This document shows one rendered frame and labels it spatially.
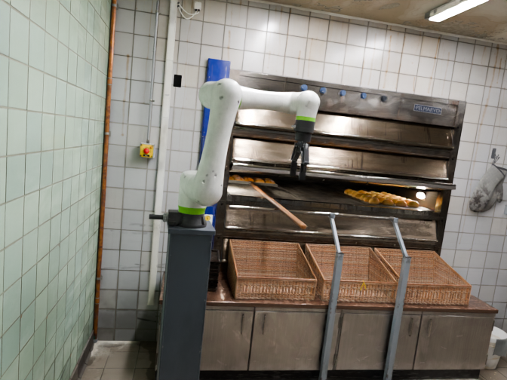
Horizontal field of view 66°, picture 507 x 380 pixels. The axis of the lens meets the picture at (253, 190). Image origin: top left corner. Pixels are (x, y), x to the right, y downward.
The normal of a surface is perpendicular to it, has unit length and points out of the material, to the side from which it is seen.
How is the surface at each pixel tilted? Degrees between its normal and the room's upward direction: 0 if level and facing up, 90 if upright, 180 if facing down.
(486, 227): 90
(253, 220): 70
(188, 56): 90
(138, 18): 90
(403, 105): 92
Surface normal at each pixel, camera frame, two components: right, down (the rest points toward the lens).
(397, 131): 0.19, -0.20
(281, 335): 0.17, 0.14
